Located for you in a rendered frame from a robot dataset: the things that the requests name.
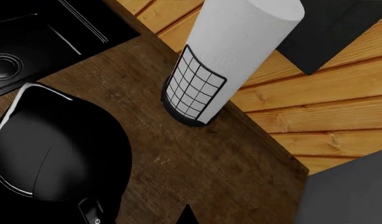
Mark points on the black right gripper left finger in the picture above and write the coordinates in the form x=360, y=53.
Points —
x=182, y=218

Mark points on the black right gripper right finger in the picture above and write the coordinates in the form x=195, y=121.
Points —
x=191, y=219

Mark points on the black electric kettle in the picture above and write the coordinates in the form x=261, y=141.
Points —
x=60, y=149

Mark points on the grey cabinet panel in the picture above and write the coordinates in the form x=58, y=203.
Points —
x=349, y=191

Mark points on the white paper towel roll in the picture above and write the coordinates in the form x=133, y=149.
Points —
x=240, y=42

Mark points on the black box cabinet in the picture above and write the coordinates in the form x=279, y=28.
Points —
x=328, y=39

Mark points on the black kitchen sink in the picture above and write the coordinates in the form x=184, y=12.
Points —
x=54, y=30

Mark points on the metal sink drain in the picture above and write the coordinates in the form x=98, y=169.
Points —
x=4, y=66

